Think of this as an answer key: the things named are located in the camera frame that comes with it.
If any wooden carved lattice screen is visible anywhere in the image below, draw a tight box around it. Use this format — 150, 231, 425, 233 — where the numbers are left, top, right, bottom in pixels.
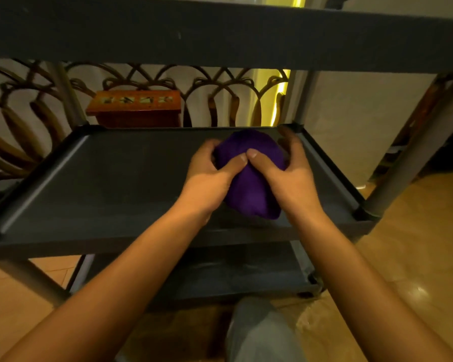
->
0, 59, 290, 181

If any yellow light strip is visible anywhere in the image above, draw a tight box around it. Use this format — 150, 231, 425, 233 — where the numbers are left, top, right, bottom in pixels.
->
270, 0, 306, 126

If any person's grey trouser leg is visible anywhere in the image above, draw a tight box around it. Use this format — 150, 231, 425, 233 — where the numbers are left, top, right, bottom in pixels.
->
225, 296, 306, 362

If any purple cloth bundle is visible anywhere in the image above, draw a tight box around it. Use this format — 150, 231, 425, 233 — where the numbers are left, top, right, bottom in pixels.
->
213, 129, 288, 220

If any person's left forearm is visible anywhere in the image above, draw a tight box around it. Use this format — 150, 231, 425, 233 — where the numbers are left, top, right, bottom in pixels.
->
0, 205, 212, 362

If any person's right hand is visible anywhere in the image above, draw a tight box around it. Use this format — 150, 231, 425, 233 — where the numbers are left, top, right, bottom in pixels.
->
246, 125, 322, 224

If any person's left hand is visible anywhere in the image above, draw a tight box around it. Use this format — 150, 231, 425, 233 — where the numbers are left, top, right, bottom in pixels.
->
177, 139, 248, 225

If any orange wooden box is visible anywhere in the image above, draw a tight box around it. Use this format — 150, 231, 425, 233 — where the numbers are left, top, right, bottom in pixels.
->
86, 90, 182, 128

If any grey plastic shelf rack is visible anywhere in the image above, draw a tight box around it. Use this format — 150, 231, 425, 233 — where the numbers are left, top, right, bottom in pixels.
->
0, 0, 453, 304

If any person's right forearm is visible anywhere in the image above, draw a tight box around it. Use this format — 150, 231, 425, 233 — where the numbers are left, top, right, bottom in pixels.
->
289, 211, 453, 362

